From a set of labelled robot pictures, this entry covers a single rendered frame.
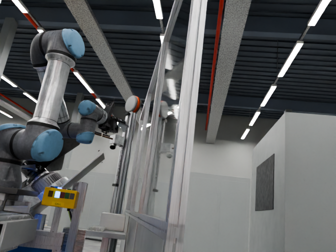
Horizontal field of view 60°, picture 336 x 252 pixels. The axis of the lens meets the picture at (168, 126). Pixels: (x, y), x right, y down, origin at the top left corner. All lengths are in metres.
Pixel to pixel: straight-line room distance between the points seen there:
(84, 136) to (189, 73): 0.70
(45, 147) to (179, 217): 0.58
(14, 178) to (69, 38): 0.56
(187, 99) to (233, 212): 6.54
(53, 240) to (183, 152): 1.06
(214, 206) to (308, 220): 4.58
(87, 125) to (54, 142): 0.28
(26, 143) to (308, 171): 2.31
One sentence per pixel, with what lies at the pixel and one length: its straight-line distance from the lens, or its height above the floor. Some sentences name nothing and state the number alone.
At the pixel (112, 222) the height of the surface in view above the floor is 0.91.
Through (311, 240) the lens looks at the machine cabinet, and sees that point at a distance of 2.80.
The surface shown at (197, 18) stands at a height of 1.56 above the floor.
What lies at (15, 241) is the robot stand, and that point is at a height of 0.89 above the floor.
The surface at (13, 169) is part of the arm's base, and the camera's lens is 1.21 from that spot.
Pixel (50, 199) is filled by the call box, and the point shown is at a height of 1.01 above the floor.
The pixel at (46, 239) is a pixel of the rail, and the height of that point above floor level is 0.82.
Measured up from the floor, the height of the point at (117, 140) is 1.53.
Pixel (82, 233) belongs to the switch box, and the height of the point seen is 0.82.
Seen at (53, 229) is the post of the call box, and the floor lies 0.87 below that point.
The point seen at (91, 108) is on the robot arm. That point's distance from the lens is 1.36.
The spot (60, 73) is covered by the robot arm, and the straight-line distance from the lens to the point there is 1.20.
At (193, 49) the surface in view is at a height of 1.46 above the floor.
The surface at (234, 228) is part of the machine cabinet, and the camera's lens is 7.23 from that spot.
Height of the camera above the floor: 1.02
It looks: 17 degrees up
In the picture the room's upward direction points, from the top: 7 degrees clockwise
